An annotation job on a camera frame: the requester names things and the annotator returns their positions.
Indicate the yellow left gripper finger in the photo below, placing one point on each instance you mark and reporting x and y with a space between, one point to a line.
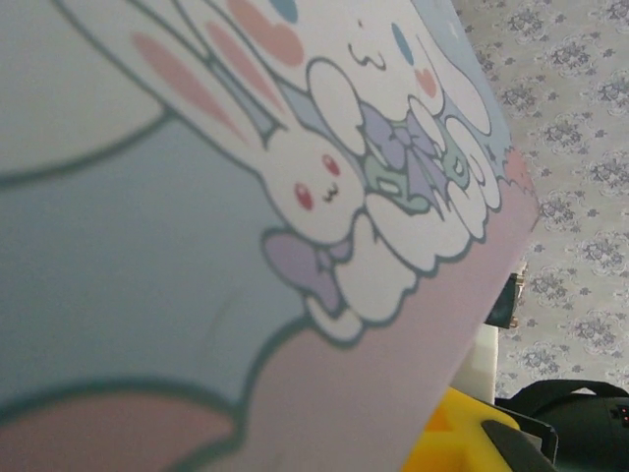
462 432

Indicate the small dark padlock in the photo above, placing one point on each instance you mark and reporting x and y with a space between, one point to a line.
506 300

